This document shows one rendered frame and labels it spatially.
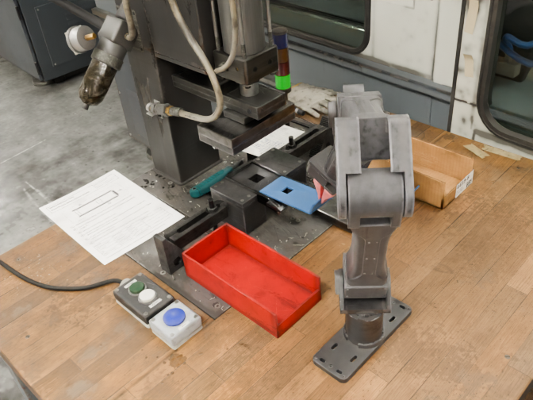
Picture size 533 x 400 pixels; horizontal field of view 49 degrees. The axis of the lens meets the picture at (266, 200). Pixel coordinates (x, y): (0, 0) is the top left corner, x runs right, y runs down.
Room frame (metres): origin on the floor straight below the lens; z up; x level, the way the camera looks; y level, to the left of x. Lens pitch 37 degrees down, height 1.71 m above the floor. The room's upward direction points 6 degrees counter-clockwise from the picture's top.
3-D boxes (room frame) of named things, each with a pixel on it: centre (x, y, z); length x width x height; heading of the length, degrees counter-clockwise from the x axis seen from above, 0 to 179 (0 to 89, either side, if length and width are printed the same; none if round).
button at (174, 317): (0.71, 0.18, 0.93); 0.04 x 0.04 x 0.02
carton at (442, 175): (1.11, -0.34, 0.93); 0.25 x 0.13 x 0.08; 43
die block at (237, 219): (1.06, 0.01, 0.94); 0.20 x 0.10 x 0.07; 133
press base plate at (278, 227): (1.13, 0.05, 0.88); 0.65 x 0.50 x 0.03; 133
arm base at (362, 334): (0.65, -0.14, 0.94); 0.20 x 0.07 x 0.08; 133
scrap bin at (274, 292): (0.80, 0.05, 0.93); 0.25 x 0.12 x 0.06; 43
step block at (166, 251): (0.89, 0.19, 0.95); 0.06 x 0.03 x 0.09; 133
